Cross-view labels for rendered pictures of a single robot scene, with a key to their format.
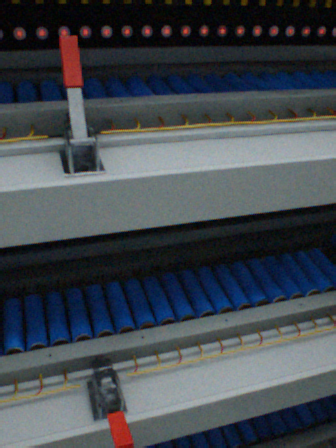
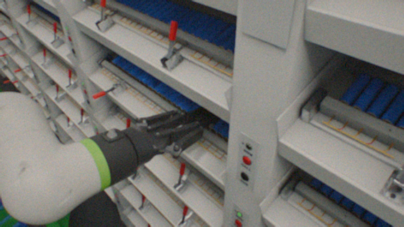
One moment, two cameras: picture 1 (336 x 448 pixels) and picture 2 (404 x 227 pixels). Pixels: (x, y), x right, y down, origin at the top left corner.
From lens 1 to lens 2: 78 cm
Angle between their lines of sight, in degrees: 58
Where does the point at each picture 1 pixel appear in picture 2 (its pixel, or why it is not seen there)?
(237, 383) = (137, 111)
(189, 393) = (128, 104)
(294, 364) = not seen: hidden behind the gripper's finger
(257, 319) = (155, 101)
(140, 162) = (113, 33)
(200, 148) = (128, 36)
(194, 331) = (142, 90)
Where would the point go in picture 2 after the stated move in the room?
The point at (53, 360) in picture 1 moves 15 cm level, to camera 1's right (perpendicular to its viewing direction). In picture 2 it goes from (117, 74) to (131, 100)
